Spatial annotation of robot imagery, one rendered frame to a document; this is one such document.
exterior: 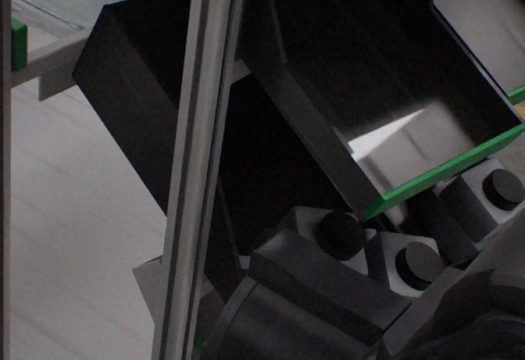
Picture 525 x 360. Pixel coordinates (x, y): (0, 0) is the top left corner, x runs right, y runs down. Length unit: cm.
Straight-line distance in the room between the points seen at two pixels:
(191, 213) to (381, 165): 11
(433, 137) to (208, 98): 13
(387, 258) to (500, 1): 20
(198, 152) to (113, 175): 81
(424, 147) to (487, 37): 14
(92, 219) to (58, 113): 24
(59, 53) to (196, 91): 19
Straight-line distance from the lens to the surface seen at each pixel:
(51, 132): 145
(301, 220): 62
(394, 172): 56
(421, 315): 33
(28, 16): 171
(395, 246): 65
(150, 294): 72
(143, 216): 130
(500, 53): 69
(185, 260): 61
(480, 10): 71
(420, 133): 59
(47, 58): 71
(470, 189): 73
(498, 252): 29
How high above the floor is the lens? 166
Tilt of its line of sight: 34 degrees down
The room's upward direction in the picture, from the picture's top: 10 degrees clockwise
